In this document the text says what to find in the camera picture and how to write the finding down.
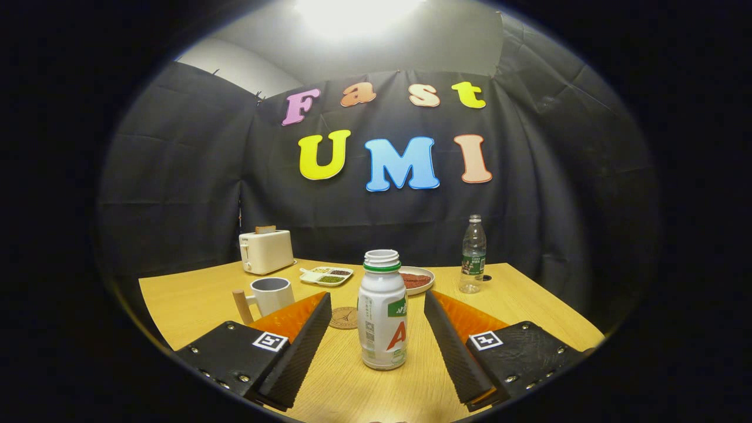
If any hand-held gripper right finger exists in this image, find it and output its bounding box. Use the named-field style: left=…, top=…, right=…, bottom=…
left=424, top=290, right=591, bottom=412

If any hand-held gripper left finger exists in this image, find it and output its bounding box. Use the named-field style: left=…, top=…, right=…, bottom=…
left=173, top=292, right=333, bottom=412

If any round cork coaster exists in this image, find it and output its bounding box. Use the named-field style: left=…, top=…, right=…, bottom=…
left=329, top=306, right=359, bottom=330

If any white cup wooden handle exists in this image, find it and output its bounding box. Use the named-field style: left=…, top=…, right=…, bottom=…
left=232, top=277, right=296, bottom=325

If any white juice bottle green label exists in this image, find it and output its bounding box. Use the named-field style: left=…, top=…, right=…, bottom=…
left=357, top=249, right=409, bottom=371

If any clear plastic water bottle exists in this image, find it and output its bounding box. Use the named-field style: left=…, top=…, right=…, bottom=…
left=459, top=214, right=488, bottom=294

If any round beige plate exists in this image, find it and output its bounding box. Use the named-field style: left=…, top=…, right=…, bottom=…
left=399, top=266, right=436, bottom=296

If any wooden table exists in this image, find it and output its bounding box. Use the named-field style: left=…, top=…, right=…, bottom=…
left=138, top=258, right=606, bottom=423

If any divided white bean dish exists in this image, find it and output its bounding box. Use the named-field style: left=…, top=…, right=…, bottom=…
left=299, top=266, right=354, bottom=287

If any cream toaster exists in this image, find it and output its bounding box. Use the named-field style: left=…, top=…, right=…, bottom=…
left=239, top=229, right=296, bottom=276

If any black backdrop cloth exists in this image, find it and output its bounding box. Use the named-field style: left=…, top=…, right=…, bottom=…
left=97, top=12, right=662, bottom=330

